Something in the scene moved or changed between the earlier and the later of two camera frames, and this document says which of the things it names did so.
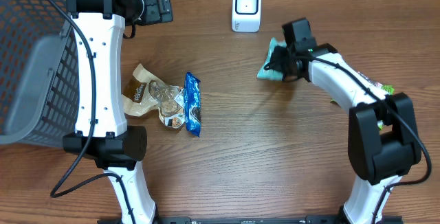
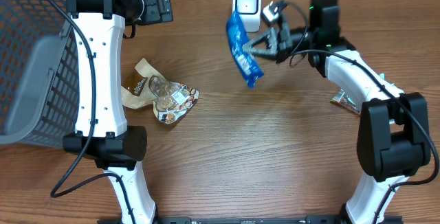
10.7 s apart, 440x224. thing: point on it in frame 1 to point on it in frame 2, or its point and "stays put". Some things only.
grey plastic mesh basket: [39, 79] stays put
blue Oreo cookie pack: [192, 104] to [238, 38]
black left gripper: [156, 15] stays put
